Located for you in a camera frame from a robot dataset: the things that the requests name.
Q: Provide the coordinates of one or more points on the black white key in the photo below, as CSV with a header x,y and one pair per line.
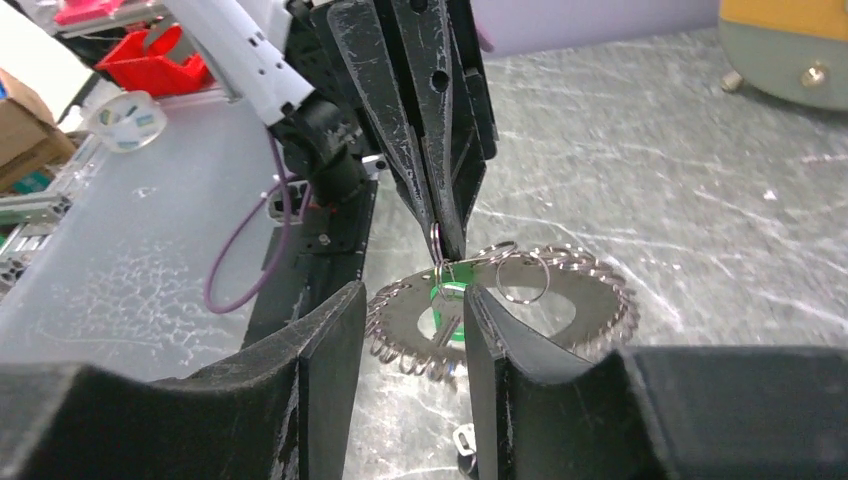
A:
x,y
465,443

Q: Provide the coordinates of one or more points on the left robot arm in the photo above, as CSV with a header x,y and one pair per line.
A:
x,y
403,78

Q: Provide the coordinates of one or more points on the aluminium frame rail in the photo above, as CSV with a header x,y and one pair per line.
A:
x,y
33,218

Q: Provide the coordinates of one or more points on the clear tape roll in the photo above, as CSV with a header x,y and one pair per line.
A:
x,y
128,121

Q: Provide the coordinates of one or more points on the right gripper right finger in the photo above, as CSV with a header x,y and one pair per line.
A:
x,y
663,412

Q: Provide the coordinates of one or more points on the round mini drawer cabinet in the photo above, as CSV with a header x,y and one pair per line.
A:
x,y
795,50

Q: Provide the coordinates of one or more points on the red plastic bin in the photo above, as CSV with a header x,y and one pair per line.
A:
x,y
167,66

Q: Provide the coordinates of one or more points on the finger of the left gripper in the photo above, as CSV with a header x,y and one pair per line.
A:
x,y
456,131
365,49

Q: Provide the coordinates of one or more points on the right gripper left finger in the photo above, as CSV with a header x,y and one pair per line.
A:
x,y
279,409

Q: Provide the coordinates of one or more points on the pink flat object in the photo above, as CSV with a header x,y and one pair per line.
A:
x,y
71,12

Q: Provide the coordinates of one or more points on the green key tag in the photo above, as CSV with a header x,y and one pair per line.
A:
x,y
447,300

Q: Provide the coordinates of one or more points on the cardboard box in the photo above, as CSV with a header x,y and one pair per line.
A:
x,y
33,148

